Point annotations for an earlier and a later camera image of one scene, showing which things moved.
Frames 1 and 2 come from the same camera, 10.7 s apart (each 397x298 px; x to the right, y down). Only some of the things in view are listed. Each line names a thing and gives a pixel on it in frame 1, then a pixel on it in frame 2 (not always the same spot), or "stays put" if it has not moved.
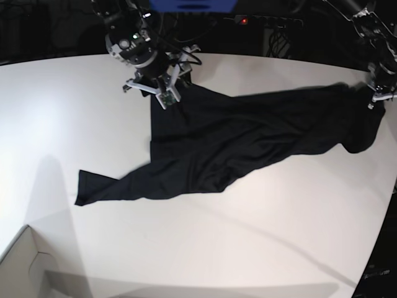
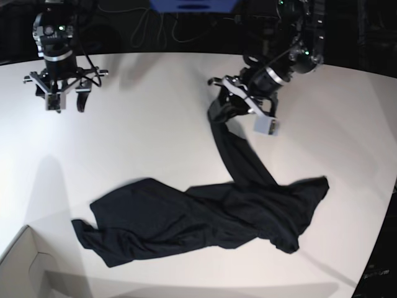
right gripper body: (383, 82) -> (236, 87)
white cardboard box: (25, 271) stays put
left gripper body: (161, 77) -> (82, 83)
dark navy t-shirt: (213, 141) -> (150, 220)
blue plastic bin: (193, 6) stays put
